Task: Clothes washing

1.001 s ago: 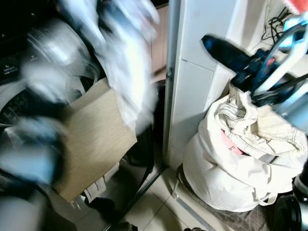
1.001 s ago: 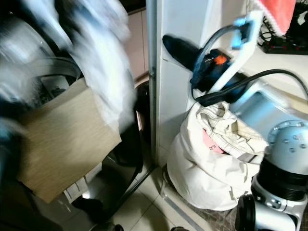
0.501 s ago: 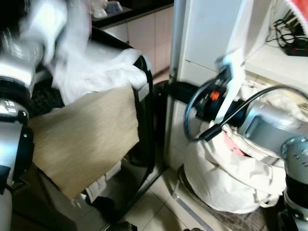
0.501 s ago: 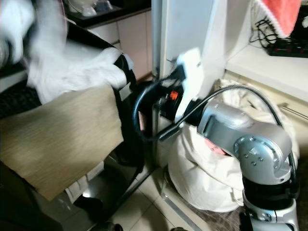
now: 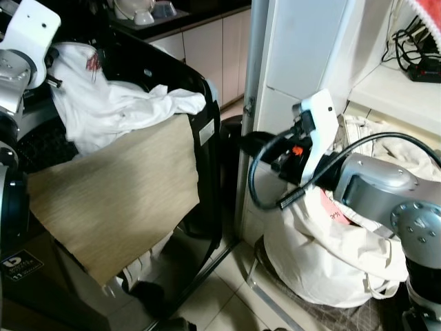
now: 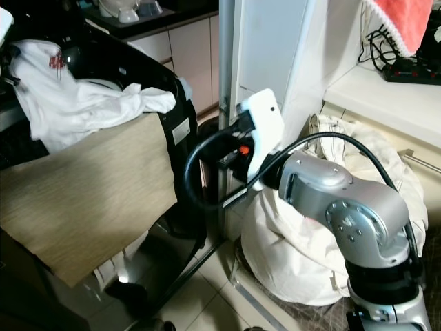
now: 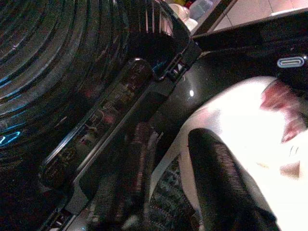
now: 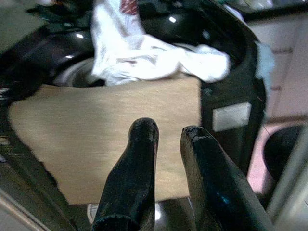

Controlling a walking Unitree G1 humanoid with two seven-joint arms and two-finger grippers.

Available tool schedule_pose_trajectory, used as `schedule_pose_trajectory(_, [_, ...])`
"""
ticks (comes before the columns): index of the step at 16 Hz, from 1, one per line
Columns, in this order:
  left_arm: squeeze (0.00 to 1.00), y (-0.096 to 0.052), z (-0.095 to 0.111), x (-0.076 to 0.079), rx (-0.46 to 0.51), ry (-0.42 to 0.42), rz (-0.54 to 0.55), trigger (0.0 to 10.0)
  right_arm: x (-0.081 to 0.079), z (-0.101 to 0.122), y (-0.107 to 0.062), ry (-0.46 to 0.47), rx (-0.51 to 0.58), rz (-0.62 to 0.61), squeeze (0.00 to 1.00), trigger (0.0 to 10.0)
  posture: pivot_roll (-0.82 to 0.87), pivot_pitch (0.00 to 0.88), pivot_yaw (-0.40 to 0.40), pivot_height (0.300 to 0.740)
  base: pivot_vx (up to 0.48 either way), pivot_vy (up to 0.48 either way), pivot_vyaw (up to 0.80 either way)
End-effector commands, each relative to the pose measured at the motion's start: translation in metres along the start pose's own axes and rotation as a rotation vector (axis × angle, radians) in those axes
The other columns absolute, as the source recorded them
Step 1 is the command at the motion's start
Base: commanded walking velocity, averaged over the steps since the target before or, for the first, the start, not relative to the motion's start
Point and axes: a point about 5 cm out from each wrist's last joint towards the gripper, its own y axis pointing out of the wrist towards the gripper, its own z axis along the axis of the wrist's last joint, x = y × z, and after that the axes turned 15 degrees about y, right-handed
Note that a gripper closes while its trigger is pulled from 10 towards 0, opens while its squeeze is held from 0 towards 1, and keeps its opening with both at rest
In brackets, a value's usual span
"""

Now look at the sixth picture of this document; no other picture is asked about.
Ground red towel with white trim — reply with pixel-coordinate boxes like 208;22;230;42
364;0;435;57

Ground beige kitchen cabinet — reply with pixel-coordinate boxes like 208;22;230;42
125;12;221;115

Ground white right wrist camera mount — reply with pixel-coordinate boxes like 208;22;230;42
237;88;283;192

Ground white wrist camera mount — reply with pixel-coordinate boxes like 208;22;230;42
237;88;283;192
0;7;15;43

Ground white fabric laundry bag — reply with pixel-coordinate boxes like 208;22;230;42
240;112;429;308

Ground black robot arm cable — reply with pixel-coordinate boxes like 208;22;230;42
182;128;421;263

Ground black power strip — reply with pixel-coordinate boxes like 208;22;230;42
382;58;441;86

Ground black top-load washing machine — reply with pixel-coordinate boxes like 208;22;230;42
0;26;212;331

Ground white printed garment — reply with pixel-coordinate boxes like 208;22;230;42
10;39;177;153

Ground white countertop pot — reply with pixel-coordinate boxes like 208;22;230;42
98;0;163;26

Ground silver door frame post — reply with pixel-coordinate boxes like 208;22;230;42
216;0;240;239

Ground beige woven cloth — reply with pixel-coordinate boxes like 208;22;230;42
0;112;178;290

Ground tangled black power cords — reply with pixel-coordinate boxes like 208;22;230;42
358;24;418;70

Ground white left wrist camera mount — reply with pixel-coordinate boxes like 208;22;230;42
0;7;15;43

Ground white shelf cabinet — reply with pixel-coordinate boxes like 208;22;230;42
229;0;441;208

